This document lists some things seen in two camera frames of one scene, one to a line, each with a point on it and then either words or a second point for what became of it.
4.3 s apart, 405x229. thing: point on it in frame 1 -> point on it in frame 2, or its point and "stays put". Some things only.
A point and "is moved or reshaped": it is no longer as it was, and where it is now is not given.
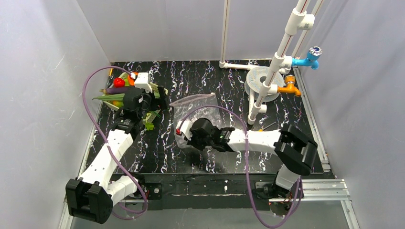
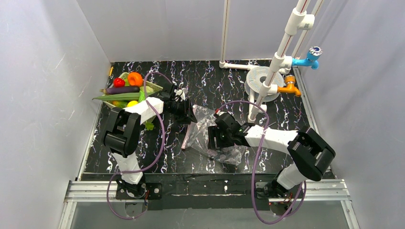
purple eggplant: (114, 90) stays put
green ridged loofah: (120, 97) stays put
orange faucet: (290, 87) stays put
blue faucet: (312, 59) stays put
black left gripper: (156, 100) -> (186, 111)
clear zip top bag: (191, 109) is moved or reshaped
